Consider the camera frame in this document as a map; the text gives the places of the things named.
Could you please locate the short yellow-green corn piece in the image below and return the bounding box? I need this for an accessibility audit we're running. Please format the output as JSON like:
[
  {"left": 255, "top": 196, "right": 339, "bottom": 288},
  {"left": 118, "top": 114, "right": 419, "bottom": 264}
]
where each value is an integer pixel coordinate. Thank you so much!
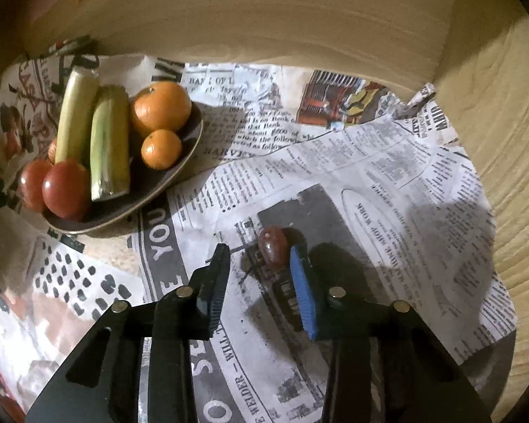
[{"left": 55, "top": 67, "right": 101, "bottom": 166}]

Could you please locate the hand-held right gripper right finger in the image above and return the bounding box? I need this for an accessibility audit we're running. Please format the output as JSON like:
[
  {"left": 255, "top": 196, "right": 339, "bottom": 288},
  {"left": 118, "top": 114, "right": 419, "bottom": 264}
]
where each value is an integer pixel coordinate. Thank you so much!
[{"left": 290, "top": 242, "right": 492, "bottom": 423}]

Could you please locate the greenish sugarcane piece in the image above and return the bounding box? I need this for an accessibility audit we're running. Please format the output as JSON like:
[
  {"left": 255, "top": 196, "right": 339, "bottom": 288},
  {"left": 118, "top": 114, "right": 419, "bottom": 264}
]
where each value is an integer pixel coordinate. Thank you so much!
[{"left": 90, "top": 86, "right": 130, "bottom": 202}]

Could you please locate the dark round plate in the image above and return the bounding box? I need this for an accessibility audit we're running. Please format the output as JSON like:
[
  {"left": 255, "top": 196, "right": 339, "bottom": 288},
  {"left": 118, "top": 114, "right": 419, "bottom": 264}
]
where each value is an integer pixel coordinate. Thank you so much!
[{"left": 42, "top": 97, "right": 204, "bottom": 235}]

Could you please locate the small dark red fruit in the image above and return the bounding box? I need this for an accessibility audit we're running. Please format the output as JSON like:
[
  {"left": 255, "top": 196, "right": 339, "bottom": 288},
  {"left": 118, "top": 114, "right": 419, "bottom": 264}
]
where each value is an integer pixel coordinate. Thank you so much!
[{"left": 258, "top": 226, "right": 289, "bottom": 267}]

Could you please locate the newspaper print paper cover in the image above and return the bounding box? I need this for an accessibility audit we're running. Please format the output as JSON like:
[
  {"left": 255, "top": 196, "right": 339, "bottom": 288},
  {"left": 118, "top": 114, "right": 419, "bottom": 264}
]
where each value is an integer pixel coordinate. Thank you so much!
[{"left": 0, "top": 39, "right": 518, "bottom": 423}]

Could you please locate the large orange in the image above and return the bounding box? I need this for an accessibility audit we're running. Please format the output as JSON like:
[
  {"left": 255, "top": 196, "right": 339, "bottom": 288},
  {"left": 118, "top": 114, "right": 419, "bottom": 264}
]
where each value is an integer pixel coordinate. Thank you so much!
[{"left": 130, "top": 80, "right": 192, "bottom": 138}]

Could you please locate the black dotted paper sheet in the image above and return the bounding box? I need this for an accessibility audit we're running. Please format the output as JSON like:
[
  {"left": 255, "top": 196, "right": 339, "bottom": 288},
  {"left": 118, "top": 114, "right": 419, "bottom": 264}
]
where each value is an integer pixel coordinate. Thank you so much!
[{"left": 29, "top": 228, "right": 147, "bottom": 320}]

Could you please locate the red tomato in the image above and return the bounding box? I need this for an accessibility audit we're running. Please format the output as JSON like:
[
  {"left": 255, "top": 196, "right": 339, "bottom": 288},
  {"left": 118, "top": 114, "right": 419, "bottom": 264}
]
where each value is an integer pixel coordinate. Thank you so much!
[
  {"left": 42, "top": 160, "right": 92, "bottom": 222},
  {"left": 18, "top": 159, "right": 54, "bottom": 213}
]

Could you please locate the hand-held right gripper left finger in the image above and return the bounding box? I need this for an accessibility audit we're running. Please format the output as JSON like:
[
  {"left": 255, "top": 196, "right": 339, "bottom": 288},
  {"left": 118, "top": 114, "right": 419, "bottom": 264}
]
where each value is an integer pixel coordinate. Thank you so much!
[{"left": 25, "top": 242, "right": 231, "bottom": 423}]

